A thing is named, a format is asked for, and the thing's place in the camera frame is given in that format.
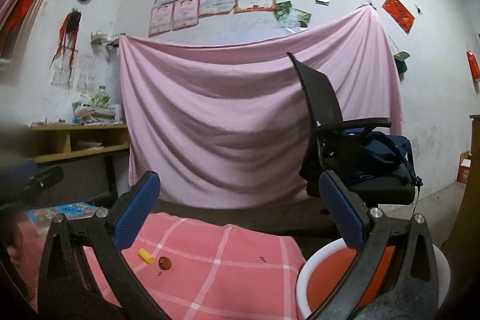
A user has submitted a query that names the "colourful book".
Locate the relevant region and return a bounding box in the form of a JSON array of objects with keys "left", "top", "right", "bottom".
[{"left": 27, "top": 202, "right": 98, "bottom": 235}]

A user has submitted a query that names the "wooden shelf desk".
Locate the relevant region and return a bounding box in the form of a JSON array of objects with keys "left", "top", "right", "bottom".
[{"left": 29, "top": 124, "right": 130, "bottom": 202}]

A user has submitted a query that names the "wooden cabinet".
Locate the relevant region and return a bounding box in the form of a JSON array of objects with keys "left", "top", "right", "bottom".
[{"left": 441, "top": 113, "right": 480, "bottom": 291}]

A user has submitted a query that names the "yellow cylinder cap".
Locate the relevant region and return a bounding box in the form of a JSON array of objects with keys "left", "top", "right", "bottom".
[{"left": 137, "top": 248, "right": 155, "bottom": 265}]

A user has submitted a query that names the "orange basin white rim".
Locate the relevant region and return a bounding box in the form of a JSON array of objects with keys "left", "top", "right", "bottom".
[{"left": 295, "top": 239, "right": 451, "bottom": 319}]

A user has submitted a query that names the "stack of papers on shelf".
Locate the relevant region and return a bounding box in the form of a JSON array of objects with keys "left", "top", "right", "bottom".
[{"left": 72, "top": 101, "right": 123, "bottom": 124}]

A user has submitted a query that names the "small brown fruit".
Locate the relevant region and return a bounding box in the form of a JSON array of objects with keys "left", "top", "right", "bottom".
[{"left": 158, "top": 256, "right": 172, "bottom": 275}]

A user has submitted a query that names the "green glass jar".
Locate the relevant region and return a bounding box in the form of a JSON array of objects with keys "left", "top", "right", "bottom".
[{"left": 92, "top": 85, "right": 110, "bottom": 109}]

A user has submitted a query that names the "pink checked tablecloth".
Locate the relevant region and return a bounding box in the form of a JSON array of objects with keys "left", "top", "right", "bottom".
[{"left": 1, "top": 213, "right": 304, "bottom": 319}]

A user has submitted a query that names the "dark blue backpack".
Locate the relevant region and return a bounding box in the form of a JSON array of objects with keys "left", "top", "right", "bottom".
[{"left": 334, "top": 131, "right": 423, "bottom": 188}]

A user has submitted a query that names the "black mesh office chair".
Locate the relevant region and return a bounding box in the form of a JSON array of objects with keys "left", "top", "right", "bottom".
[{"left": 288, "top": 53, "right": 421, "bottom": 206}]

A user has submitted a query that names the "pink hanging bed sheet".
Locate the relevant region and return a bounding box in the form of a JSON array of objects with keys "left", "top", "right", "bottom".
[{"left": 119, "top": 7, "right": 404, "bottom": 210}]

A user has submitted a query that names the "green hanging ornament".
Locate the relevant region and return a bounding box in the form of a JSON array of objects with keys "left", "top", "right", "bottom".
[{"left": 388, "top": 36, "right": 410, "bottom": 77}]

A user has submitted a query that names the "red black feather wall ornament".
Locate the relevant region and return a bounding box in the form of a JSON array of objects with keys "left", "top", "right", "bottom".
[{"left": 50, "top": 8, "right": 81, "bottom": 79}]

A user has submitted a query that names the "red diamond wall poster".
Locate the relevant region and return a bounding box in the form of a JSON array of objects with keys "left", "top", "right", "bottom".
[{"left": 382, "top": 0, "right": 415, "bottom": 35}]

